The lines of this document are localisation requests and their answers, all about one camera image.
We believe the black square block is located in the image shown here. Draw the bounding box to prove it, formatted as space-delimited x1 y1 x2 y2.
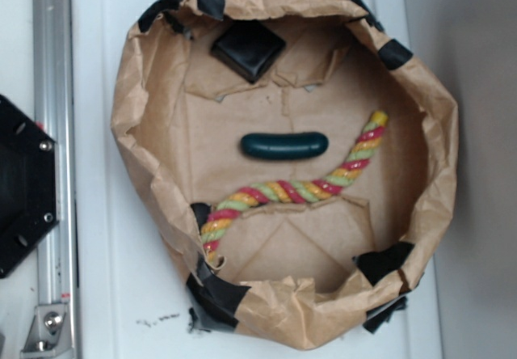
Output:
211 20 286 83

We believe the white plastic cutting board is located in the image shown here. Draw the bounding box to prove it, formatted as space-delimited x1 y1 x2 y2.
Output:
72 0 442 358

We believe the dark green plastic pickle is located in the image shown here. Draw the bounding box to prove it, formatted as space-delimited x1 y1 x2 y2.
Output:
240 132 329 161

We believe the red yellow green twisted rope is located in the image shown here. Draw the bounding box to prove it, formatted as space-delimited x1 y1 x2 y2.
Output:
200 110 390 266

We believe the metal corner bracket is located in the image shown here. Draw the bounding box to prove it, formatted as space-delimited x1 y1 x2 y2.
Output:
20 303 74 358

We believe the brown paper bag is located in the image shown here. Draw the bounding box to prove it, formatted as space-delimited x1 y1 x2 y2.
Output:
111 0 458 350

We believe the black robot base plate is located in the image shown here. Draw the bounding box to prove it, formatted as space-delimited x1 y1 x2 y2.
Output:
1 96 58 279

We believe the aluminium extrusion rail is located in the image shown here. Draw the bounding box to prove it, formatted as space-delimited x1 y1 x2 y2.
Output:
33 0 80 358

